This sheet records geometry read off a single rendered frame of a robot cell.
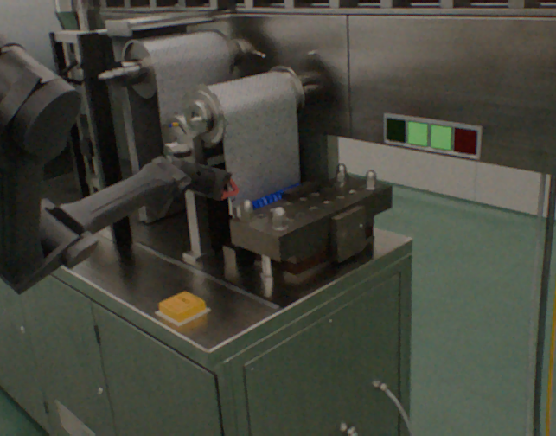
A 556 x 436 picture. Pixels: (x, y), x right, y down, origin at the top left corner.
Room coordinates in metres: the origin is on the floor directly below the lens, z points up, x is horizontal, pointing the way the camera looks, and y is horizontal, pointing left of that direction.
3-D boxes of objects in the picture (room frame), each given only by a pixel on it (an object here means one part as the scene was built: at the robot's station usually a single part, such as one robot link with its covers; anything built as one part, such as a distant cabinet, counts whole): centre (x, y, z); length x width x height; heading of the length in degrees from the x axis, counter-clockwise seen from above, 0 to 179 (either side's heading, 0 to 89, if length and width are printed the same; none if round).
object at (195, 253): (1.46, 0.20, 1.05); 0.06 x 0.05 x 0.31; 133
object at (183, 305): (1.19, 0.21, 0.91); 0.07 x 0.07 x 0.02; 43
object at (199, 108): (1.46, 0.16, 1.25); 0.07 x 0.02 x 0.07; 43
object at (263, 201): (1.49, 0.00, 1.03); 0.21 x 0.04 x 0.03; 133
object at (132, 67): (1.63, 0.34, 1.33); 0.06 x 0.06 x 0.06; 43
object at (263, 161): (1.50, 0.02, 1.11); 0.23 x 0.01 x 0.18; 133
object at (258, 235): (1.45, -0.09, 1.00); 0.40 x 0.16 x 0.06; 133
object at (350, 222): (1.39, -0.17, 0.96); 0.10 x 0.03 x 0.11; 133
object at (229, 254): (1.51, 0.02, 0.92); 0.28 x 0.04 x 0.04; 133
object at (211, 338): (2.18, 0.76, 0.88); 2.52 x 0.66 x 0.04; 43
